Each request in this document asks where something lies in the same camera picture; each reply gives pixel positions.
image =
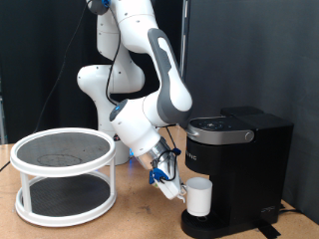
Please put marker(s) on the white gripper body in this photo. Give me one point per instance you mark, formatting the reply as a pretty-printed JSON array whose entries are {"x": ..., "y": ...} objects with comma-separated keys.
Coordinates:
[{"x": 169, "y": 186}]

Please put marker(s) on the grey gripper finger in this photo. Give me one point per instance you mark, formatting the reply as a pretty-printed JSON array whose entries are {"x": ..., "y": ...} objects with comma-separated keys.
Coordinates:
[{"x": 182, "y": 191}]

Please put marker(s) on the black Keurig coffee machine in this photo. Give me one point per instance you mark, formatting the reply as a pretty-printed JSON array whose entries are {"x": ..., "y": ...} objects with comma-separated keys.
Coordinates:
[{"x": 246, "y": 172}]

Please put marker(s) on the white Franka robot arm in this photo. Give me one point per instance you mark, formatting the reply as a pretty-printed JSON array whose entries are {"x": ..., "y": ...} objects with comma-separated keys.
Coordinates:
[{"x": 139, "y": 132}]

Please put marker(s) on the white two-tier turntable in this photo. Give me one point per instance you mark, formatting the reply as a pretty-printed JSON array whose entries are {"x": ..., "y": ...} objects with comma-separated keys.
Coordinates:
[{"x": 63, "y": 170}]

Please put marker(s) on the grey backdrop cloth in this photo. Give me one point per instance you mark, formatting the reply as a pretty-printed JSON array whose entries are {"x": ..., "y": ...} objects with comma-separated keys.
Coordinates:
[{"x": 265, "y": 40}]

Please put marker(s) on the black curtain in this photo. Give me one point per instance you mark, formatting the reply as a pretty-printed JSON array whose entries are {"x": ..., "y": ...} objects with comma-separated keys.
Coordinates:
[{"x": 26, "y": 49}]

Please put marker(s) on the grey vertical frame post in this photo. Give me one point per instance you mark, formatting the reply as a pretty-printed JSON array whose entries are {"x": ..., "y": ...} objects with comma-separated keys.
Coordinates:
[{"x": 184, "y": 33}]

